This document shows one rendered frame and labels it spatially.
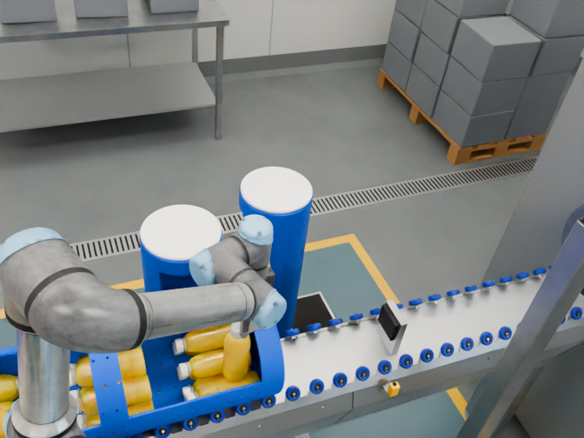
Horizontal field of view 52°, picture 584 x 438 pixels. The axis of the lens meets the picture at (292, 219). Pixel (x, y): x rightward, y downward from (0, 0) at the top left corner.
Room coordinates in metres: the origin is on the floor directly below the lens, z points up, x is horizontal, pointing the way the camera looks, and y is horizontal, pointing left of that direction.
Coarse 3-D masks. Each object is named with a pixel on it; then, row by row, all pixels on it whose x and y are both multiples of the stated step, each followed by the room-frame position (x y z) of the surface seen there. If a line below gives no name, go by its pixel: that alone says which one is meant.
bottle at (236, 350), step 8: (232, 336) 0.91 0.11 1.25; (240, 336) 0.92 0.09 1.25; (248, 336) 0.93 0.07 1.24; (224, 344) 0.92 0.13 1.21; (232, 344) 0.90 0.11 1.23; (240, 344) 0.91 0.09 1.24; (248, 344) 0.92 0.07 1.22; (224, 352) 0.91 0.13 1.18; (232, 352) 0.90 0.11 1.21; (240, 352) 0.90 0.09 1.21; (248, 352) 0.91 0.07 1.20; (224, 360) 0.91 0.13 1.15; (232, 360) 0.90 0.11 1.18; (240, 360) 0.90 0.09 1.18; (248, 360) 0.92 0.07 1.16; (224, 368) 0.91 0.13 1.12; (232, 368) 0.90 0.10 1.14; (240, 368) 0.90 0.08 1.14; (248, 368) 0.92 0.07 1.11; (232, 376) 0.90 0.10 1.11; (240, 376) 0.90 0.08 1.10
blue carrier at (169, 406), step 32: (0, 352) 0.81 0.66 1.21; (160, 352) 1.01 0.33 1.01; (256, 352) 1.07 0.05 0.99; (96, 384) 0.76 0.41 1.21; (160, 384) 0.93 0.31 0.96; (192, 384) 0.95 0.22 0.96; (256, 384) 0.87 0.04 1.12; (128, 416) 0.73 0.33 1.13; (160, 416) 0.76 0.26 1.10; (192, 416) 0.80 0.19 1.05
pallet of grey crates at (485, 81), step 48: (432, 0) 4.27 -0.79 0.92; (480, 0) 4.03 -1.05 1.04; (528, 0) 4.03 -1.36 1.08; (576, 0) 3.87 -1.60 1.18; (432, 48) 4.15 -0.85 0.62; (480, 48) 3.71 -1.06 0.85; (528, 48) 3.74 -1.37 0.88; (576, 48) 3.94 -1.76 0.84; (432, 96) 4.01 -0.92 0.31; (480, 96) 3.62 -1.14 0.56; (528, 96) 3.84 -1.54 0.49; (480, 144) 3.70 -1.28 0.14; (528, 144) 3.93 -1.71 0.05
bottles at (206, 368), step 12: (192, 360) 0.94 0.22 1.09; (204, 360) 0.94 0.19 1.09; (216, 360) 0.95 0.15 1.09; (180, 372) 0.92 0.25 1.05; (192, 372) 0.92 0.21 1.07; (204, 372) 0.92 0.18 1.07; (216, 372) 0.93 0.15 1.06; (252, 372) 0.93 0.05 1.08; (204, 384) 0.88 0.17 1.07; (216, 384) 0.88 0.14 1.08; (228, 384) 0.88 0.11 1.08; (240, 384) 0.89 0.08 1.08; (192, 396) 0.84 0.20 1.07; (0, 408) 0.73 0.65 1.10; (132, 408) 0.78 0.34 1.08; (144, 408) 0.79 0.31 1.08; (84, 420) 0.77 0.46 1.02; (96, 420) 0.74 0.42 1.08
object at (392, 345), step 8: (384, 304) 1.24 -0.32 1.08; (392, 304) 1.24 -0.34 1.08; (384, 312) 1.22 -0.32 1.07; (392, 312) 1.21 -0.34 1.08; (400, 312) 1.21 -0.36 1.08; (384, 320) 1.21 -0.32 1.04; (392, 320) 1.18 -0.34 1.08; (400, 320) 1.18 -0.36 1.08; (384, 328) 1.20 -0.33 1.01; (392, 328) 1.17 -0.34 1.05; (400, 328) 1.16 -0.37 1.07; (384, 336) 1.21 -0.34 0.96; (392, 336) 1.16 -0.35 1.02; (400, 336) 1.16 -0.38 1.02; (384, 344) 1.20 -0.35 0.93; (392, 344) 1.17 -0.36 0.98; (400, 344) 1.17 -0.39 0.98; (392, 352) 1.16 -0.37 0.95
